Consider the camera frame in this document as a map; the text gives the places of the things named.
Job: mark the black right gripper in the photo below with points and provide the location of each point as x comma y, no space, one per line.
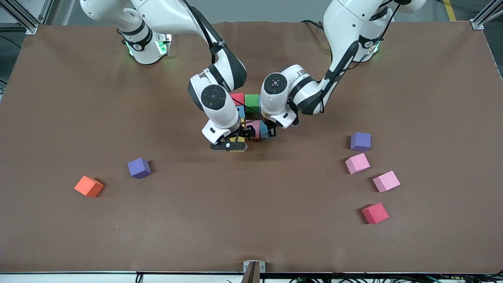
240,133

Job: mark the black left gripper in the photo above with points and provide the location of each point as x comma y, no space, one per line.
270,127

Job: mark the pink foam block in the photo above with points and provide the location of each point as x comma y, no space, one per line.
255,127
357,163
386,181

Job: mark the light blue foam block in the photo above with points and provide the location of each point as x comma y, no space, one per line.
241,111
263,133

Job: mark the yellow foam block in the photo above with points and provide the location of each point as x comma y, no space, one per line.
238,138

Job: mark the green foam block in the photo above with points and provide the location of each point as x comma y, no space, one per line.
252,103

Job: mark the red foam block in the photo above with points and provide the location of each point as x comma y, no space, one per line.
375,213
237,98

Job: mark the purple foam block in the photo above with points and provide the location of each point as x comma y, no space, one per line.
360,141
139,168

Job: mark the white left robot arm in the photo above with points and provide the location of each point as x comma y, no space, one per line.
346,23

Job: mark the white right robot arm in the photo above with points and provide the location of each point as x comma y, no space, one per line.
220,110

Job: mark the brown table mat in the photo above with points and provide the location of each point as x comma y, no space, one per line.
251,236

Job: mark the orange foam block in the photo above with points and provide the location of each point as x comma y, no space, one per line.
89,186

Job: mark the aluminium frame post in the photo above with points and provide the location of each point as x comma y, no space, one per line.
481,17
23,17

